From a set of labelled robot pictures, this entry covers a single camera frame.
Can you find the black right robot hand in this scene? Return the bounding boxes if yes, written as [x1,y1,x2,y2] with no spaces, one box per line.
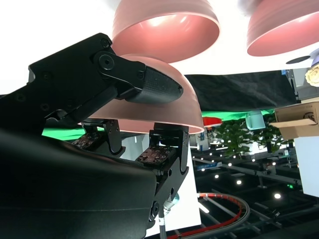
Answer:
[0,32,191,239]

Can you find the pink plastic bowl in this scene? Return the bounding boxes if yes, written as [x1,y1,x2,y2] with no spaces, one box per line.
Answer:
[112,0,220,63]
[246,0,319,57]
[77,53,205,135]

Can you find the black stand pole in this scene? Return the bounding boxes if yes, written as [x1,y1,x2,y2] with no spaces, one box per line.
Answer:
[159,209,167,239]

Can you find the red lamp-like object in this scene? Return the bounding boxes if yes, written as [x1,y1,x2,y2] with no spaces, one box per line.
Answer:
[202,117,223,129]

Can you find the green cloth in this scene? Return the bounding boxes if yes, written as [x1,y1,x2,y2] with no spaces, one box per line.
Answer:
[41,109,276,140]

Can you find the green leafy plant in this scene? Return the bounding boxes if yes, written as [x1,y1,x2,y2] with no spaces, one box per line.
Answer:
[215,119,294,159]

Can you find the black backdrop cloth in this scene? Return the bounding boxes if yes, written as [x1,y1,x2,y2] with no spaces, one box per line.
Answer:
[185,70,299,112]

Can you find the light blue grey housing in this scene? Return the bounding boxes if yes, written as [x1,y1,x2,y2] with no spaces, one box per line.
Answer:
[245,111,265,129]

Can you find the brown cardboard box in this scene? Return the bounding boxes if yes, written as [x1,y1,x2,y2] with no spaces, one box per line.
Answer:
[268,101,319,139]

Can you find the black round table grommet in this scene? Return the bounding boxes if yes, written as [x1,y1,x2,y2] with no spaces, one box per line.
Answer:
[286,56,310,65]

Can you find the purple and yellow toy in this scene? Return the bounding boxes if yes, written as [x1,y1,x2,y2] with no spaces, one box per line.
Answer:
[304,48,319,87]

